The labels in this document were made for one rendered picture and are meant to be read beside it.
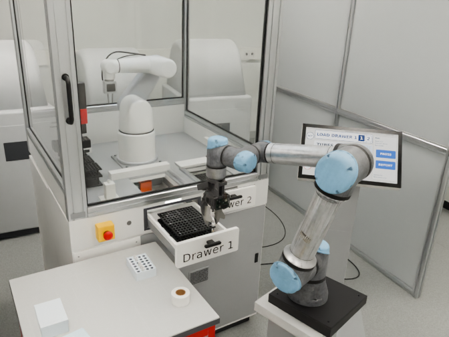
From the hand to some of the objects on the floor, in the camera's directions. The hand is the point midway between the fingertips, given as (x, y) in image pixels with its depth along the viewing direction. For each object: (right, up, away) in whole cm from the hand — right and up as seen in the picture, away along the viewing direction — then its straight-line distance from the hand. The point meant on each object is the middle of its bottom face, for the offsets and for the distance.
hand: (211, 220), depth 174 cm
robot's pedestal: (+33, -101, +22) cm, 108 cm away
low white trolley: (-41, -98, +20) cm, 108 cm away
